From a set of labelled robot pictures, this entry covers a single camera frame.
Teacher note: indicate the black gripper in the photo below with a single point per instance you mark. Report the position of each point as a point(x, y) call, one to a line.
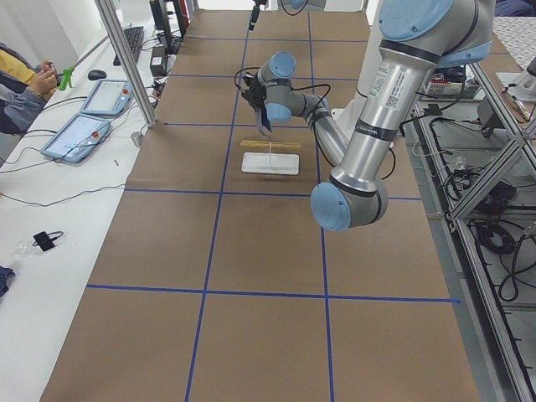
point(254, 16)
point(258, 101)

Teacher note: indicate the grey blue towel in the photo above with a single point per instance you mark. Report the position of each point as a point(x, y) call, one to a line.
point(262, 122)

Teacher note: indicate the wooden rack rod left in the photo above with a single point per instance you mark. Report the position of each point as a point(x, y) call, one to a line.
point(271, 145)

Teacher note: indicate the black monitor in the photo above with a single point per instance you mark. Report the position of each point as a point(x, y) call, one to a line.
point(161, 19)

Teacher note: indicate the black power box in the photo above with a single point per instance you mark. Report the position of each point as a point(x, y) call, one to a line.
point(159, 61)

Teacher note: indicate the black keyboard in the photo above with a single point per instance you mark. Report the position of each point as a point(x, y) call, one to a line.
point(134, 38)

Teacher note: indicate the teach pendant upper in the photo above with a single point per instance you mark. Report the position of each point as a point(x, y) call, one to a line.
point(108, 98)

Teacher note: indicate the teach pendant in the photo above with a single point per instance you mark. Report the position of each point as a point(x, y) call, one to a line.
point(77, 139)
point(108, 98)

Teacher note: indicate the black computer mouse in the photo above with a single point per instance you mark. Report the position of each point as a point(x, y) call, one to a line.
point(96, 75)

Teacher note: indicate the teach pendant lower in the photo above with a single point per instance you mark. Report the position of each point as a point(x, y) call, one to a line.
point(77, 139)

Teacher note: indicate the seated person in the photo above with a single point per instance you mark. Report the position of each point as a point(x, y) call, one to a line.
point(25, 90)

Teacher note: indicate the white rack base plate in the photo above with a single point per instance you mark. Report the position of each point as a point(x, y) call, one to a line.
point(270, 163)

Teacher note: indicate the aluminium frame post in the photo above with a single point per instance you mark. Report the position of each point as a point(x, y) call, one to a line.
point(113, 27)

